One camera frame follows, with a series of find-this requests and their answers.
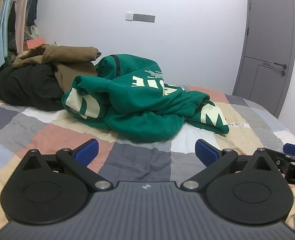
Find green hooded sweatshirt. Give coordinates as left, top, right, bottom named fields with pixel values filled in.
left=62, top=54, right=230, bottom=142

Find grey door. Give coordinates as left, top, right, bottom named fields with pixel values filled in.
left=233, top=0, right=295, bottom=118

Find hanging clothes on rack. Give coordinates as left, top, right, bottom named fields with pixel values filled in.
left=0, top=0, right=42, bottom=71

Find black door handle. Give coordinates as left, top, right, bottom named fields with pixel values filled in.
left=273, top=62, right=288, bottom=76

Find brown jacket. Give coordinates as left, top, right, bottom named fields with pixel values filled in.
left=12, top=44, right=101, bottom=93

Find patchwork bed cover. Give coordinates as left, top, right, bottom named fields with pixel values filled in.
left=0, top=86, right=295, bottom=229

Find white wall switch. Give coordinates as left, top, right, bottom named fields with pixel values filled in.
left=125, top=12, right=134, bottom=21

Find grey wall switch panel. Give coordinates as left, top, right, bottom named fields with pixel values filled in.
left=132, top=14, right=156, bottom=23

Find black garment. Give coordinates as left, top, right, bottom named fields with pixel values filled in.
left=0, top=64, right=64, bottom=111

